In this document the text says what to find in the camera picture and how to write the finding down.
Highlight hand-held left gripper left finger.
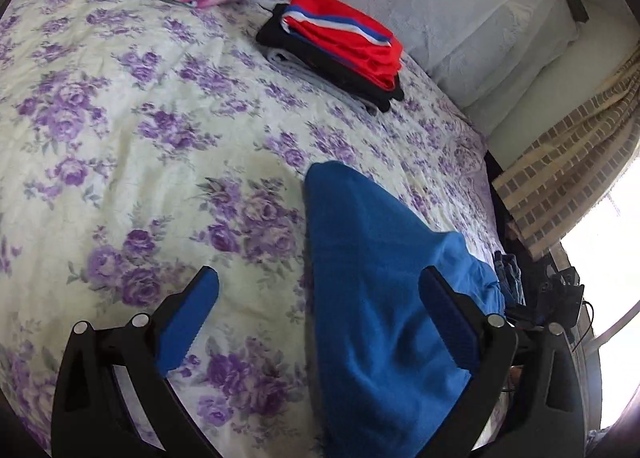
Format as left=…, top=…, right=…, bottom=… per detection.
left=51, top=265, right=221, bottom=458

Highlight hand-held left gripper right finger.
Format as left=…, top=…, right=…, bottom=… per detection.
left=415, top=265, right=586, bottom=458

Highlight brick patterned curtain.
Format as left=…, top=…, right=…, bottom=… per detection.
left=492, top=45, right=640, bottom=261

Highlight blue denim jeans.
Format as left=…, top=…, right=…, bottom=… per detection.
left=492, top=249, right=525, bottom=306

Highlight red and blue pants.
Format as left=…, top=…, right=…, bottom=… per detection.
left=303, top=160, right=506, bottom=458

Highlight purple floral bedspread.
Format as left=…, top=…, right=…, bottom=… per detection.
left=0, top=0, right=506, bottom=458

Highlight black folded garment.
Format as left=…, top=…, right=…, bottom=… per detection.
left=256, top=3, right=405, bottom=114

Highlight bright window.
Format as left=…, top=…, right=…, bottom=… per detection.
left=560, top=158, right=640, bottom=434

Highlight grey folded garment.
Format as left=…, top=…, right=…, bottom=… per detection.
left=265, top=48, right=381, bottom=114

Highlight red folded garment with stripes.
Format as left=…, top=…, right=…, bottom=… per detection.
left=281, top=0, right=405, bottom=91

